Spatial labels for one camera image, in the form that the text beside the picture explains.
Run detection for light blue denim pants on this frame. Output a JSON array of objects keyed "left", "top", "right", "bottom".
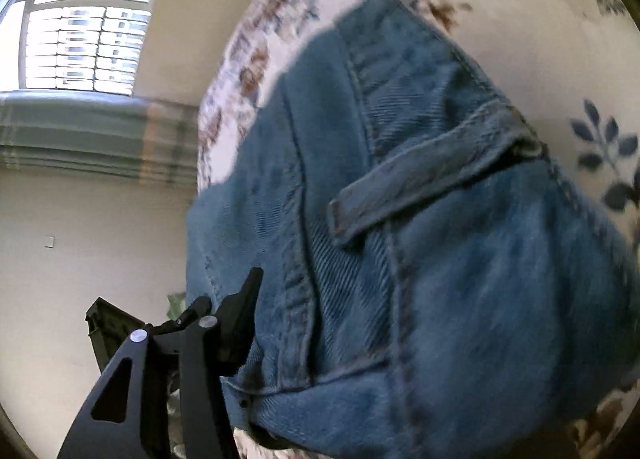
[{"left": 185, "top": 0, "right": 640, "bottom": 451}]

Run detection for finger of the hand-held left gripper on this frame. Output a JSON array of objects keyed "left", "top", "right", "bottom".
[{"left": 85, "top": 296, "right": 151, "bottom": 376}]

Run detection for window with metal grille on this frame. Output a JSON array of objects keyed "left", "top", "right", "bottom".
[{"left": 0, "top": 0, "right": 179, "bottom": 96}]

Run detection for green striped curtain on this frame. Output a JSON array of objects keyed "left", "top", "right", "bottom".
[{"left": 0, "top": 90, "right": 202, "bottom": 186}]

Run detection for bed with floral blanket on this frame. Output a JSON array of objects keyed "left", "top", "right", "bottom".
[{"left": 196, "top": 0, "right": 640, "bottom": 459}]

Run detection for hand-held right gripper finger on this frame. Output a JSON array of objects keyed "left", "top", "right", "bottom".
[{"left": 56, "top": 266, "right": 264, "bottom": 459}]

